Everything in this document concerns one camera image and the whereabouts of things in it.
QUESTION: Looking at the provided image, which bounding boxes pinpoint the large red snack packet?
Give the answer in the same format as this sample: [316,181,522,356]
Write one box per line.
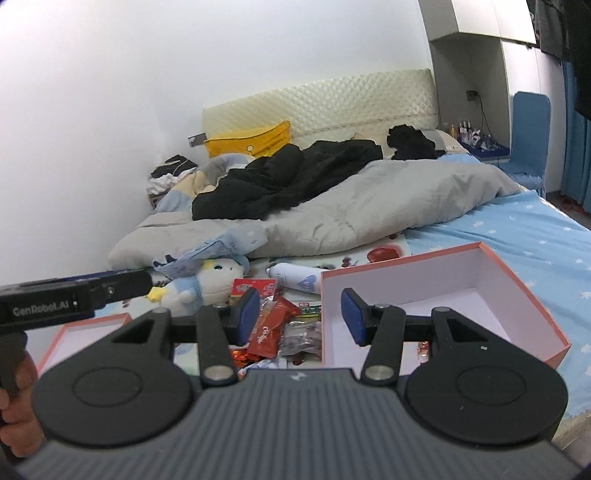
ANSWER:
[248,296,302,360]

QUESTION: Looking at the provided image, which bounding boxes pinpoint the white spray bottle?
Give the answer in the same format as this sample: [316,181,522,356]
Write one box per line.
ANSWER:
[268,262,322,295]

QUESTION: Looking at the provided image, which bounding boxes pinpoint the person's left hand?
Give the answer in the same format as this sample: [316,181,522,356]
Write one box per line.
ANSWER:
[0,352,45,459]

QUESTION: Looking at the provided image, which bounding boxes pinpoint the white and blue plush toy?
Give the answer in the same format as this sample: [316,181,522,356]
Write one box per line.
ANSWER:
[145,257,251,318]

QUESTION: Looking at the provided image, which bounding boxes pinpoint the white pillow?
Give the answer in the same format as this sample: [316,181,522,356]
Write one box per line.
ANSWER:
[422,129,469,155]

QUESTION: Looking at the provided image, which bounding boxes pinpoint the small shiny red snack packet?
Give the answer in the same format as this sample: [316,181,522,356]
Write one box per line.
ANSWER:
[229,347,262,370]

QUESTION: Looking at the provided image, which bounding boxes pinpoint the blue bedside table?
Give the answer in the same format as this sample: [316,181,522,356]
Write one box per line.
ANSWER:
[457,138,512,161]

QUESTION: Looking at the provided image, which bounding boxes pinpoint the blue curtain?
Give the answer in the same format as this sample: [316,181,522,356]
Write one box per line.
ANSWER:
[560,60,591,232]

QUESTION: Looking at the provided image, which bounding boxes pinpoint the clear packet with dark snack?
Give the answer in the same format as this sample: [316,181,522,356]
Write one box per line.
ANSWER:
[279,322,322,357]

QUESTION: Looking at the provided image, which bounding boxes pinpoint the white overhead cabinet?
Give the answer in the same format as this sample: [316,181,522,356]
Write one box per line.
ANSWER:
[418,0,541,47]

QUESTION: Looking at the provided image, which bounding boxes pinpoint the group of cosmetic bottles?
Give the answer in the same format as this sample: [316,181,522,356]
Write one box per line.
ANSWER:
[443,119,497,148]

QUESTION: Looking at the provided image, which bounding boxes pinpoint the black cable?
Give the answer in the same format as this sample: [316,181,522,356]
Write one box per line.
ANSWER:
[475,95,492,144]

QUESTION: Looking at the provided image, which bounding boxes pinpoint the dark hanging clothes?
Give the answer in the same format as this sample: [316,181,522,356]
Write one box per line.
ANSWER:
[529,0,591,121]

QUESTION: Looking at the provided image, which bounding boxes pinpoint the blue star bed sheet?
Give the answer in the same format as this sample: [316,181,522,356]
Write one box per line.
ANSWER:
[406,152,591,462]

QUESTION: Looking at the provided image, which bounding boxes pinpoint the pale blue paper bag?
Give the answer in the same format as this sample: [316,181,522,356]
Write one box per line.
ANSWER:
[152,224,269,280]

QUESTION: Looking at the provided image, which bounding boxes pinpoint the grey duvet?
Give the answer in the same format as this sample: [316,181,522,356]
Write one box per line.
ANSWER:
[107,159,522,271]

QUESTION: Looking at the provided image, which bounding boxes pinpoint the pastel patchwork blanket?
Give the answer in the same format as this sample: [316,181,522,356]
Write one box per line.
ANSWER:
[154,152,259,214]

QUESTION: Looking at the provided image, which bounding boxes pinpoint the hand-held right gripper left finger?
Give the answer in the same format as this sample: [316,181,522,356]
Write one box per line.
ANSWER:
[108,287,262,387]

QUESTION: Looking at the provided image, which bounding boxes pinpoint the black garment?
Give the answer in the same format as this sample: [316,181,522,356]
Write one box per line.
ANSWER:
[386,124,446,161]

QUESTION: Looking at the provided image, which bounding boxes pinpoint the black jacket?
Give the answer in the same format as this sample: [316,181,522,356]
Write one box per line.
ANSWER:
[191,138,384,221]

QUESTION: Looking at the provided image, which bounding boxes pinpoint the yellow pillow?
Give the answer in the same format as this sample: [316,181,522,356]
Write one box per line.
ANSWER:
[204,121,293,159]

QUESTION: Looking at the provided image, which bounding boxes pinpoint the pink box lid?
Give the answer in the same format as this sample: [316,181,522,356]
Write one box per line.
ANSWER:
[36,312,134,376]

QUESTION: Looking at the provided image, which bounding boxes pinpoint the pink cardboard box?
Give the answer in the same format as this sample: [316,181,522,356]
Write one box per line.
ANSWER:
[321,242,572,370]

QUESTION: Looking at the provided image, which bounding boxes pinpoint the pile of clothes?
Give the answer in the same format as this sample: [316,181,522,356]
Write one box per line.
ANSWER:
[146,154,199,197]

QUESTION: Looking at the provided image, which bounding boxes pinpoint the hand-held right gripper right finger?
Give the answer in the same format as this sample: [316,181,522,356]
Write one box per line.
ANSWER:
[340,287,499,384]

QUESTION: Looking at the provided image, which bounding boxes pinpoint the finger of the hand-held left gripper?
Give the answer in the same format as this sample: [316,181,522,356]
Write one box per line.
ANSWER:
[91,270,154,309]

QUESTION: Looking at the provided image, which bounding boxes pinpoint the blue chair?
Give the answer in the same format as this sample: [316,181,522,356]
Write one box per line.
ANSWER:
[505,91,551,195]

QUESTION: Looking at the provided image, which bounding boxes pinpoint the cream quilted headboard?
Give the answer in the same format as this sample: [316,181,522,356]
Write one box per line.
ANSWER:
[202,68,438,148]

